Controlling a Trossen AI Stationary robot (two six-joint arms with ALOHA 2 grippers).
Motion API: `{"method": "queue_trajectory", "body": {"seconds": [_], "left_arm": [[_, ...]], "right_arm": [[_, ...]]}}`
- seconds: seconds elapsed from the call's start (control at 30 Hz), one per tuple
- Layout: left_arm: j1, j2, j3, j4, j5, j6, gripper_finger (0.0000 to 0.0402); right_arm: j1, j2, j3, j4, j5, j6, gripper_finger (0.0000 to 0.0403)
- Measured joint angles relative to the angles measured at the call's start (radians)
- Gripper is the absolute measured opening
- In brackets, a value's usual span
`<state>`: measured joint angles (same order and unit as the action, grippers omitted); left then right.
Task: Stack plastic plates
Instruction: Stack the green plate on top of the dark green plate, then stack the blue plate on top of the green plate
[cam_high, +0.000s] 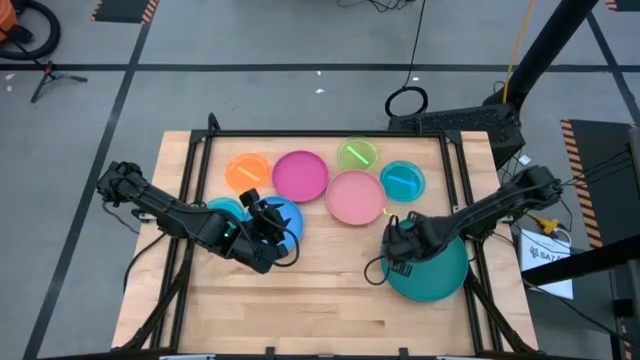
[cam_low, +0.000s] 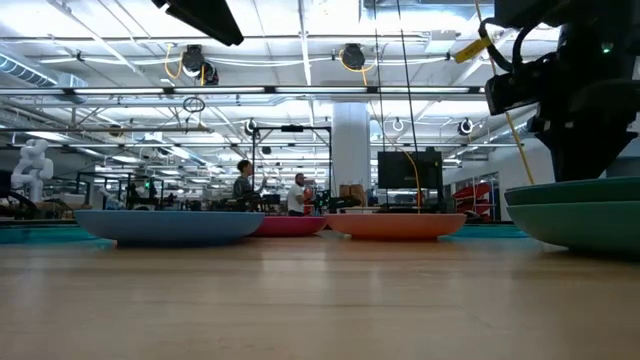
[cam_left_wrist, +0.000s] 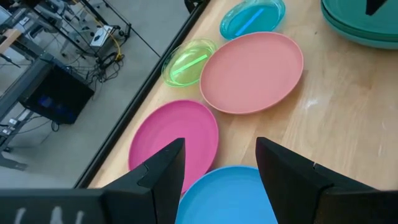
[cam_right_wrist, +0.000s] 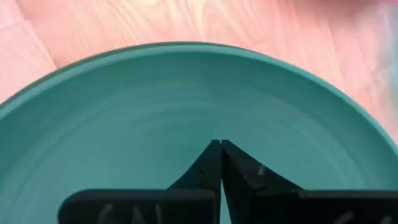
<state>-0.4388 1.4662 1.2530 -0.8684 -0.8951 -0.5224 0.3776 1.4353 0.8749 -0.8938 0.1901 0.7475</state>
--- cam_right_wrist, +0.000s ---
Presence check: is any large teal plastic plate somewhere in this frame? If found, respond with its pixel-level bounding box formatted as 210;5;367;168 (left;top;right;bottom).
0;42;398;224

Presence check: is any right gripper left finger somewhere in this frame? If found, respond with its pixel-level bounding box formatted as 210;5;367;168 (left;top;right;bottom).
57;139;222;224

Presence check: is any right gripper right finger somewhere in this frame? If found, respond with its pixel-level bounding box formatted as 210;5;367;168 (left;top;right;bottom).
221;139;398;224

